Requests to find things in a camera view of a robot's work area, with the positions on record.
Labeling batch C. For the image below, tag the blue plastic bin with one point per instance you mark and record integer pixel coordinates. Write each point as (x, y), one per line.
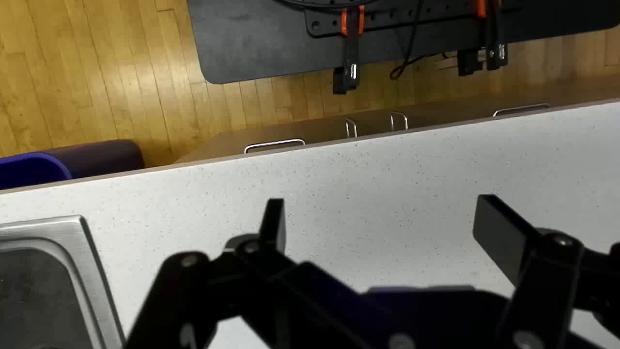
(30, 170)

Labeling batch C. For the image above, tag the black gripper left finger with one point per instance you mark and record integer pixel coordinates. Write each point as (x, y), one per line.
(195, 302)

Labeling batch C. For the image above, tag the dark grey floor mat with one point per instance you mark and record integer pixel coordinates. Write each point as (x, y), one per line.
(259, 38)

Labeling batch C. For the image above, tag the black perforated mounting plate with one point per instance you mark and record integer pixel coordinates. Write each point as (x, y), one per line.
(389, 19)

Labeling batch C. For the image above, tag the stainless steel sink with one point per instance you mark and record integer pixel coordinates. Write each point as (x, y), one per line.
(46, 290)

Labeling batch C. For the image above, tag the dark purple bin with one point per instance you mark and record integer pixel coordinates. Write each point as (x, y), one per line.
(104, 157)

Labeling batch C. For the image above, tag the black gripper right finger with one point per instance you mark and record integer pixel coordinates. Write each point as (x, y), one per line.
(549, 283)

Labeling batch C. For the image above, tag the orange black clamp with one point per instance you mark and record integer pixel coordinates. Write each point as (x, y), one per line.
(497, 54)
(470, 58)
(350, 64)

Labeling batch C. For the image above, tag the wooden base cabinet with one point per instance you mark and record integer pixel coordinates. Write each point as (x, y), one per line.
(453, 106)

